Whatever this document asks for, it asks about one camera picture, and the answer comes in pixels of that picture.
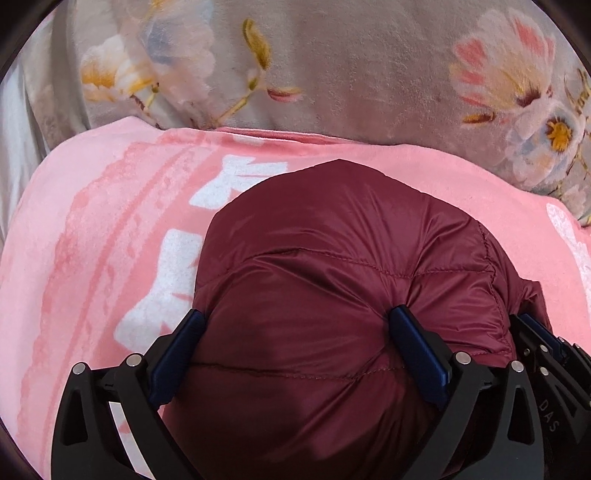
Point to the maroon quilted puffer jacket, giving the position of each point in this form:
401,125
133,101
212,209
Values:
332,258

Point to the pink printed blanket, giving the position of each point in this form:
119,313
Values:
101,221

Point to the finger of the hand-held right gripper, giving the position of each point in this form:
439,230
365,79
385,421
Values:
535,330
577,364

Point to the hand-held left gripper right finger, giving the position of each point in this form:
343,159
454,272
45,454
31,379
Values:
418,355

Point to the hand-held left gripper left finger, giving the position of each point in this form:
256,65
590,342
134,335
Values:
178,355

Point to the white bed sheet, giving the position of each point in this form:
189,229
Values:
18,138

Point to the grey floral blanket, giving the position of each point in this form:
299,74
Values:
360,69

